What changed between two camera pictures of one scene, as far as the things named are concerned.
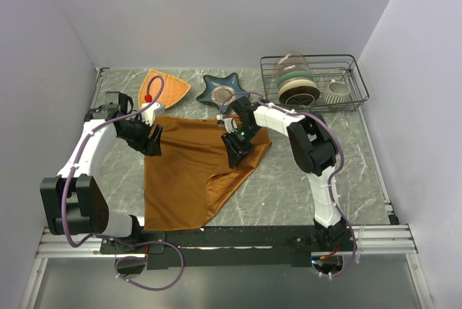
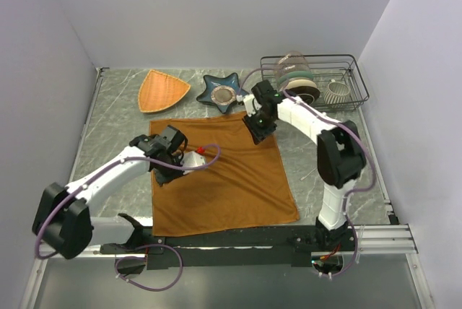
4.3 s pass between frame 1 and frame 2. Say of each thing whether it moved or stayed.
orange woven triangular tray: stayed
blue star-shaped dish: stayed
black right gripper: moved
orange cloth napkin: moved
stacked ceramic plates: stayed
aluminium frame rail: stayed
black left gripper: moved
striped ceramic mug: stayed
